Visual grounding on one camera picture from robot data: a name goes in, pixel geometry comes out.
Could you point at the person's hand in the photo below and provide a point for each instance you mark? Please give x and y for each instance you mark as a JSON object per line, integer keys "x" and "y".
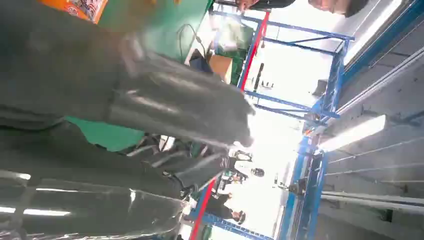
{"x": 245, "y": 4}

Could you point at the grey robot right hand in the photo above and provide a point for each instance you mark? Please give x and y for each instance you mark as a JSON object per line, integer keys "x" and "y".
{"x": 66, "y": 66}

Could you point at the ribbed grey right arm sleeve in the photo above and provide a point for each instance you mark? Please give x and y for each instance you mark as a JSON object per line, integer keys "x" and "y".
{"x": 26, "y": 117}

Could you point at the brown cardboard box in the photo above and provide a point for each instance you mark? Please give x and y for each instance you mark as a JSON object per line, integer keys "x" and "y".
{"x": 220, "y": 66}

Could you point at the black power adapter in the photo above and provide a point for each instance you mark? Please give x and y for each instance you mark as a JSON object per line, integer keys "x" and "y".
{"x": 200, "y": 63}

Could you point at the ceiling light strip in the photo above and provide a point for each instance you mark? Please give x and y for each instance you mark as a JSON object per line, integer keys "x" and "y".
{"x": 374, "y": 28}
{"x": 354, "y": 132}

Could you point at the blue ceiling beam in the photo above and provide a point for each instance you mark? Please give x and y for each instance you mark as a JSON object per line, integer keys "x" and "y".
{"x": 381, "y": 39}

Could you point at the black device on column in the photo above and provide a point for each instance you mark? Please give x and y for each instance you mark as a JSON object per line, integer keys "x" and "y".
{"x": 297, "y": 187}

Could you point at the blue steel column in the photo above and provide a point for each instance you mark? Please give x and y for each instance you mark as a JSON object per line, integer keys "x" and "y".
{"x": 308, "y": 192}

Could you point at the blue steel floor beam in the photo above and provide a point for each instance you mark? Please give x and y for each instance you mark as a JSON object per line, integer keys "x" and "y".
{"x": 232, "y": 227}

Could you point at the red steel post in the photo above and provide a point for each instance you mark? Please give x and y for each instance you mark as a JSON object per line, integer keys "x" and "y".
{"x": 202, "y": 208}
{"x": 253, "y": 49}

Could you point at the blue steel rack frame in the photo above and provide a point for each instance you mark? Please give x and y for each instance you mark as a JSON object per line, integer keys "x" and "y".
{"x": 333, "y": 86}

